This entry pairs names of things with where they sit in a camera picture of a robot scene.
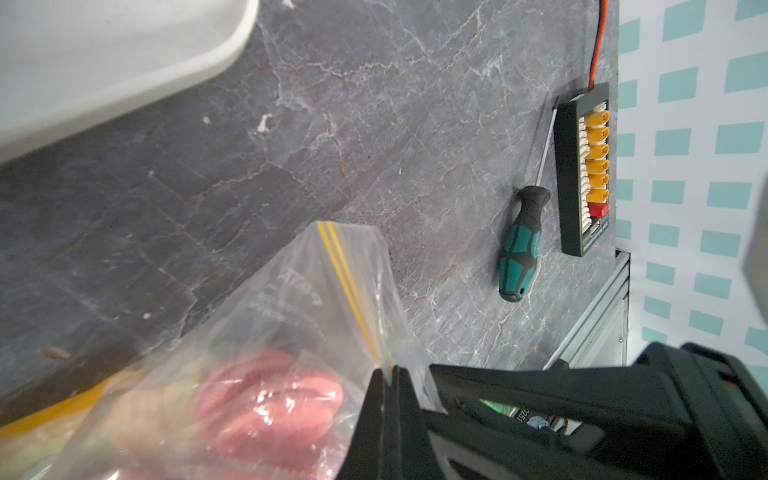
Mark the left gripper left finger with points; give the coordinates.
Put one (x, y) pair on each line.
(390, 440)

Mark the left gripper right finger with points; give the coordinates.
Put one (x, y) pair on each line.
(676, 413)

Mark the ziploc bag of cookies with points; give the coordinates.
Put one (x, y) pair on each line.
(269, 387)

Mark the green black screwdriver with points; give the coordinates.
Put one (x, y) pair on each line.
(518, 260)

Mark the black connector board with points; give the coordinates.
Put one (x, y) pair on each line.
(582, 155)

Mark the white rectangular tray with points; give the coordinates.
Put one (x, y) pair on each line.
(67, 66)

